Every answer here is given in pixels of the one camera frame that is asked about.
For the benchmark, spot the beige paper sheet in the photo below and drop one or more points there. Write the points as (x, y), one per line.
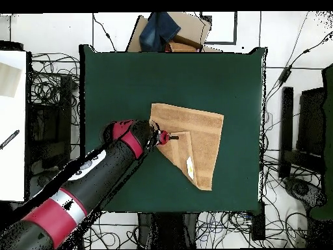
(9, 78)

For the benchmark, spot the tan terry towel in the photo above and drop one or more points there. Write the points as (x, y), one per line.
(203, 145)

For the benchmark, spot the black power strip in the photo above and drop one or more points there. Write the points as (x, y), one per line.
(258, 224)

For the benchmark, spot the brown cardboard box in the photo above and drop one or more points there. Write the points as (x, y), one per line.
(191, 26)

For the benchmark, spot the black striped tool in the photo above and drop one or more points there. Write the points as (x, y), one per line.
(10, 138)

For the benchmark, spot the folded orange-brown cloth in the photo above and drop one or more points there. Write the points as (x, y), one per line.
(182, 47)

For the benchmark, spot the blue denim jeans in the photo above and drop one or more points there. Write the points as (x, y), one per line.
(156, 31)

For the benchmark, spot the dark green table cloth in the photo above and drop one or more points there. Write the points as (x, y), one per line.
(221, 78)

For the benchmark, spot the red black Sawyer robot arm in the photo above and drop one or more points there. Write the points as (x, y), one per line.
(104, 172)

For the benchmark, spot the black equipment rack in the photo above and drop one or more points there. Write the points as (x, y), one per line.
(43, 130)

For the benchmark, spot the black upright bar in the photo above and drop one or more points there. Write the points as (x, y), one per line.
(286, 130)

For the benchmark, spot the black flat panel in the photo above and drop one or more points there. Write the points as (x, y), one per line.
(311, 122)

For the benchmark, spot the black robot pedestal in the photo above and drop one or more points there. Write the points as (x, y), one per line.
(169, 229)

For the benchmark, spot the white desk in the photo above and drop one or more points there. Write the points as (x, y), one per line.
(13, 169)

